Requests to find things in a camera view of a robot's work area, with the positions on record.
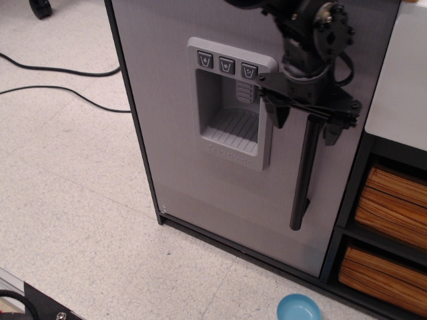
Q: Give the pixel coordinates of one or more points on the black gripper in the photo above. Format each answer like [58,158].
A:
[317,96]

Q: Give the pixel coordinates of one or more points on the black fridge door handle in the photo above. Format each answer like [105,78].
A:
[301,202]

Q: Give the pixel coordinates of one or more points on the grey toy fridge door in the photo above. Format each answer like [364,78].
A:
[217,200]

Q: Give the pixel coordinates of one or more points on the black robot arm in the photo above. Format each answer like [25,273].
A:
[315,66]

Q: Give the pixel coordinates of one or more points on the grey water dispenser panel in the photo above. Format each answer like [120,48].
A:
[229,116]

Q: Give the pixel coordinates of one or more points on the dark grey shelf unit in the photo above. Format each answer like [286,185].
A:
[349,233]

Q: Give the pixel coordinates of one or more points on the white countertop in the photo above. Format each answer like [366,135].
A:
[398,109]

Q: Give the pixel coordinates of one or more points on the upper woven wood basket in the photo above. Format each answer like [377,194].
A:
[394,203]

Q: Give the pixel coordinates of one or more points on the woven wood basket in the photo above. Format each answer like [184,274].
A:
[394,203]
[384,279]

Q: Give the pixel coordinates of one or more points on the blue bowl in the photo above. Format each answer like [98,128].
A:
[298,306]

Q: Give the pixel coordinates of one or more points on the lower woven wood basket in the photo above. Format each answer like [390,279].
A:
[384,279]

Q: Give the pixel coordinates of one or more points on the black caster wheel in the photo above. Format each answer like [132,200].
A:
[41,8]

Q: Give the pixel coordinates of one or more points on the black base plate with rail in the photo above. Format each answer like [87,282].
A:
[20,300]

